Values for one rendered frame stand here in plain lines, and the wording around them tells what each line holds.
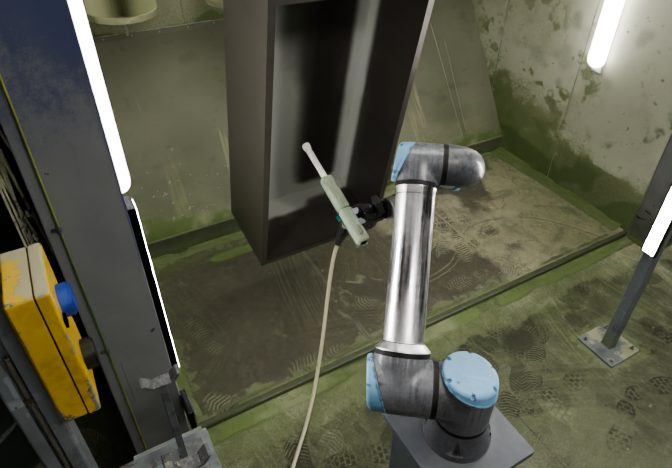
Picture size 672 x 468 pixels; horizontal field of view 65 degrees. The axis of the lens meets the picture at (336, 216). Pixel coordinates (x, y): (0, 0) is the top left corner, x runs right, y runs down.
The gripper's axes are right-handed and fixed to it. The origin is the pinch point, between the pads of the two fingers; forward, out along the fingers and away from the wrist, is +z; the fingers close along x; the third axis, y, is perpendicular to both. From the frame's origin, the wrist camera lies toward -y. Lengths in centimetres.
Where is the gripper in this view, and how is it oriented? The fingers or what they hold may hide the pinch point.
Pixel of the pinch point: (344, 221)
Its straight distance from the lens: 198.3
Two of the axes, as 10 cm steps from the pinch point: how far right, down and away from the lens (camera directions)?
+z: -8.5, 2.9, -4.4
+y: -2.4, 5.3, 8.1
